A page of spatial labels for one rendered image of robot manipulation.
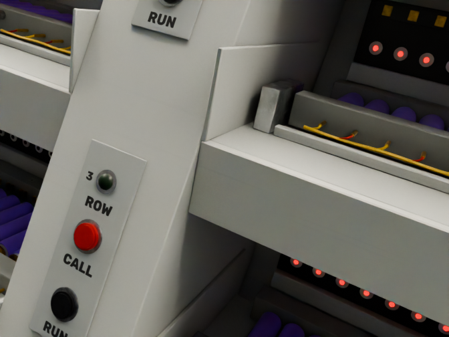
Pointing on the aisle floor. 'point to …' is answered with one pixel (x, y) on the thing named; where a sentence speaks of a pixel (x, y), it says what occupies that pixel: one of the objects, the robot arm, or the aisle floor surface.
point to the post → (40, 211)
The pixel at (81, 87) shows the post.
